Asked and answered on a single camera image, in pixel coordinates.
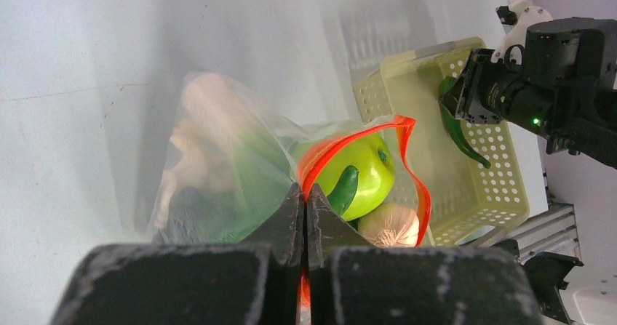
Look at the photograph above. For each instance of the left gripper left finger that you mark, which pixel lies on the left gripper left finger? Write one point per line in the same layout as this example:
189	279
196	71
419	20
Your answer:
254	281

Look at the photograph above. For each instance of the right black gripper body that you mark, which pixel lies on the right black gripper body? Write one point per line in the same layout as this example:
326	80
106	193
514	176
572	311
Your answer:
489	93

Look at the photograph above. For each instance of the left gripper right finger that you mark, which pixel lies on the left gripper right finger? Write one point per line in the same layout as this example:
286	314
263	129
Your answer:
353	282

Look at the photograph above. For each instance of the green bok choy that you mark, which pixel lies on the green bok choy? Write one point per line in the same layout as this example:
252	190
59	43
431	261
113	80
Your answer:
251	180

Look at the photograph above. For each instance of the green chili pepper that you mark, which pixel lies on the green chili pepper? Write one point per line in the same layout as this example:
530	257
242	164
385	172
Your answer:
453	126

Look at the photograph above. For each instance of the clear zip top bag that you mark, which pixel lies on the clear zip top bag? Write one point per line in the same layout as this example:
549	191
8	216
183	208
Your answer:
309	148

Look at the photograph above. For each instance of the green apple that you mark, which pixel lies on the green apple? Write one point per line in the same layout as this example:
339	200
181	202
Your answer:
372	158

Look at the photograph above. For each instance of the white oyster mushroom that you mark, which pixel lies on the white oyster mushroom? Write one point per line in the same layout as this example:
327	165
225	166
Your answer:
212	113

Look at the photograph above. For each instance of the green cucumber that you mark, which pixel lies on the green cucumber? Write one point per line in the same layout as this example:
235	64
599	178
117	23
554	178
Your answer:
345	189

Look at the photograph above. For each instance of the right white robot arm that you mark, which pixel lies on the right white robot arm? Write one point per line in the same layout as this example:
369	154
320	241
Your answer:
559	84

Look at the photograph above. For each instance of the cream perforated plastic basket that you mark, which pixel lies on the cream perforated plastic basket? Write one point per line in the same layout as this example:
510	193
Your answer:
465	196

